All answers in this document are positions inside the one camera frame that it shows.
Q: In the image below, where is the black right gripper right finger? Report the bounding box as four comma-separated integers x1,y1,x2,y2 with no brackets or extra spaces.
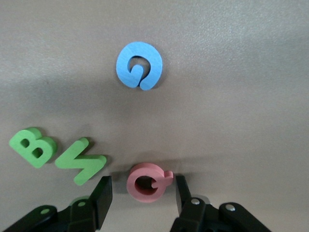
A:
170,175,273,232

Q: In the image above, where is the brown table cover mat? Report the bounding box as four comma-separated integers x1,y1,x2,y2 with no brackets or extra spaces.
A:
0,0,309,232

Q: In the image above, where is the blue foam letter G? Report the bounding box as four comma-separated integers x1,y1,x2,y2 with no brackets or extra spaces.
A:
116,42,163,91

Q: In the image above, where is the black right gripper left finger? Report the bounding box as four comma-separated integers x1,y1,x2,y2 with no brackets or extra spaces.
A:
0,175,113,232

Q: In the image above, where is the green foam letter B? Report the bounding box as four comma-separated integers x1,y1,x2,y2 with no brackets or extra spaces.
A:
9,127,58,169

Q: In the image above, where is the green foam letter N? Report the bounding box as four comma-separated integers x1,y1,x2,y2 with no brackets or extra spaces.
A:
55,137,107,186

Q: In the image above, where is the pink foam letter Q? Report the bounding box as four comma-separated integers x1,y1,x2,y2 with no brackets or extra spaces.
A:
126,162,174,203

